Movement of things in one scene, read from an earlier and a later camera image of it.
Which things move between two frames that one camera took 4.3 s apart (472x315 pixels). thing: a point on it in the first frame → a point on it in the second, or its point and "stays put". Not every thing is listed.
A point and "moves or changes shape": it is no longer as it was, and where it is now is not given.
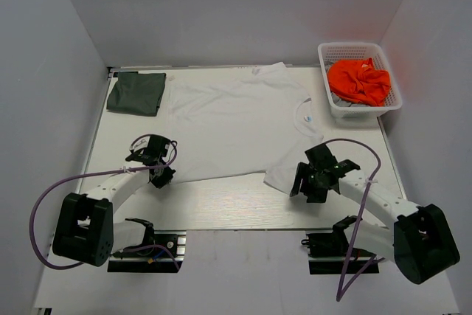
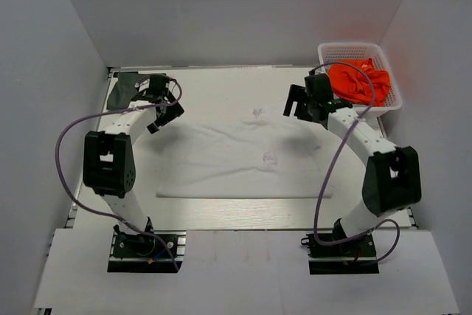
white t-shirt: (248, 119) moves or changes shape
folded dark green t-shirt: (137, 94) stays put
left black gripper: (164, 181) → (173, 111)
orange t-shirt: (359, 80) stays put
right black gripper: (315, 196) → (295, 94)
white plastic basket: (375, 51) stays put
